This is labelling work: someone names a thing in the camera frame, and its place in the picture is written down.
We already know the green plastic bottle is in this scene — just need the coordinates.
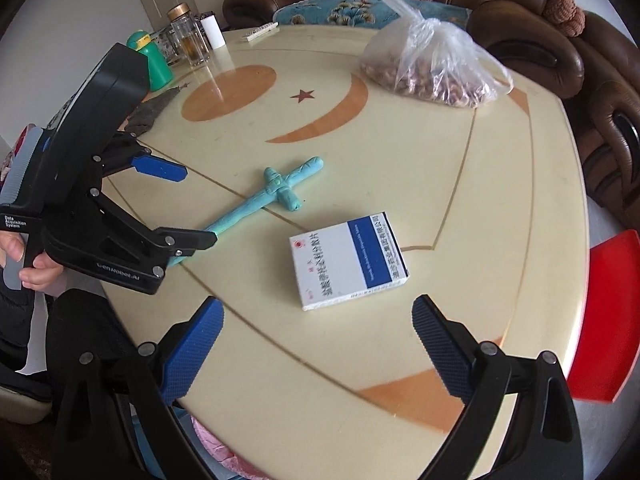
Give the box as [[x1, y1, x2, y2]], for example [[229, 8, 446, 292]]
[[125, 30, 174, 92]]

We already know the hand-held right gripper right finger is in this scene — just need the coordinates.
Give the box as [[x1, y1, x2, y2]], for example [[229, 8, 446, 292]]
[[411, 294, 586, 480]]

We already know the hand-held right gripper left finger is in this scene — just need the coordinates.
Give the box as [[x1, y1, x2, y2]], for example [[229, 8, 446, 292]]
[[52, 296, 226, 480]]

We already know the white and blue medicine box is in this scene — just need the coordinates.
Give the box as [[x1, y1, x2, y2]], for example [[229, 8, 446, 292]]
[[289, 211, 411, 312]]

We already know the brown leather sofa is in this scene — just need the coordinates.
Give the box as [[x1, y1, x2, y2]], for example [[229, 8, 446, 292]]
[[222, 0, 640, 241]]

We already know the dark dried leaf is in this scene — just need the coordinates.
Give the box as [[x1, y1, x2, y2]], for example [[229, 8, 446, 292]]
[[122, 82, 188, 136]]

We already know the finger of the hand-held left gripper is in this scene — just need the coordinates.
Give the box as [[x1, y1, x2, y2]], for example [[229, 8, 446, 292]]
[[90, 190, 217, 262], [97, 132, 189, 183]]

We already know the clear bag of nuts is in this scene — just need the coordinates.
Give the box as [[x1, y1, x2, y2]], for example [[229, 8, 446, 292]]
[[357, 0, 515, 110]]

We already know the person's left hand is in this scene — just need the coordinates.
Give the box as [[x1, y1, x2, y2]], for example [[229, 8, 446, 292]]
[[0, 230, 63, 293]]

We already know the blue floral cushion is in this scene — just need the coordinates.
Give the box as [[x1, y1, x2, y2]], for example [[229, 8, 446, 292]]
[[272, 0, 473, 31]]

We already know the pink trash bin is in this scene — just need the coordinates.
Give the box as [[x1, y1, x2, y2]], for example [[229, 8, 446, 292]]
[[192, 417, 266, 480]]

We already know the cream round table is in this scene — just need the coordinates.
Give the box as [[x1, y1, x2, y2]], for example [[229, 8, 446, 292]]
[[100, 25, 588, 480]]

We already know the red plastic stool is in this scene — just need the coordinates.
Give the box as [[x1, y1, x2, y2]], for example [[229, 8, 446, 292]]
[[567, 230, 640, 405]]

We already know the white cylindrical cup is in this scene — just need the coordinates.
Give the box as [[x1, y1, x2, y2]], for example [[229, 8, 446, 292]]
[[200, 12, 226, 51]]

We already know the turquoise clay cross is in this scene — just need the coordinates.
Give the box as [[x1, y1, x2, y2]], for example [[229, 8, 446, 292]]
[[167, 156, 326, 267]]

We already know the glass bottle with gold lid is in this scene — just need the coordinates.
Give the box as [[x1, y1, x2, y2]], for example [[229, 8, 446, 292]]
[[166, 3, 211, 67]]

